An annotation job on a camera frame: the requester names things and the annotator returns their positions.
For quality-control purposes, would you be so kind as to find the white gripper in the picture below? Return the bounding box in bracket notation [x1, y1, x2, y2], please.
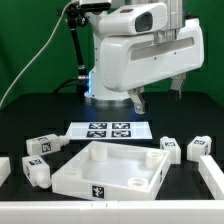
[100, 19, 204, 114]

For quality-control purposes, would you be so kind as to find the white square tabletop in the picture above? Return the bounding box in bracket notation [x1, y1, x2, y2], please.
[52, 141, 171, 201]

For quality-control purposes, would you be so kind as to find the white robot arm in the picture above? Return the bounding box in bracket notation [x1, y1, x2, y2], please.
[85, 0, 204, 114]

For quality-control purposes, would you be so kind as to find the white marker sheet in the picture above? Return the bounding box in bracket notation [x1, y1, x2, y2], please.
[66, 122, 152, 140]

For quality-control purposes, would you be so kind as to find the white right fence block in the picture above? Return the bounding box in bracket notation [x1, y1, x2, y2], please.
[198, 155, 224, 200]

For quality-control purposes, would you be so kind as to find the white fence block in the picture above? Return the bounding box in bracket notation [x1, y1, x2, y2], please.
[198, 155, 224, 200]
[0, 157, 11, 187]

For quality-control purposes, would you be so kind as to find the white left fence block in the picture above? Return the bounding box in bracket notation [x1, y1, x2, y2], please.
[0, 157, 11, 187]

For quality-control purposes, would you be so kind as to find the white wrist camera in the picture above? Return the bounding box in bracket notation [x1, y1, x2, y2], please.
[99, 3, 168, 36]

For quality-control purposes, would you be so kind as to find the black base cable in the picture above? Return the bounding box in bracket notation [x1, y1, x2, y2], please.
[52, 77, 88, 94]

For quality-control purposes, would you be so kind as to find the mounted camera on stand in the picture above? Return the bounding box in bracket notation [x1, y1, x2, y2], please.
[79, 0, 112, 12]

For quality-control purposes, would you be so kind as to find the black camera stand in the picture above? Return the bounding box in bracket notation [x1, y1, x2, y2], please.
[55, 3, 89, 94]

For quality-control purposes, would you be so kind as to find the grey cable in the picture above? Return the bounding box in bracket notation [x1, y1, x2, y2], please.
[0, 0, 81, 109]

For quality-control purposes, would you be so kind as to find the white front wall fence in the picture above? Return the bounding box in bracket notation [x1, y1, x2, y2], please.
[0, 200, 224, 224]

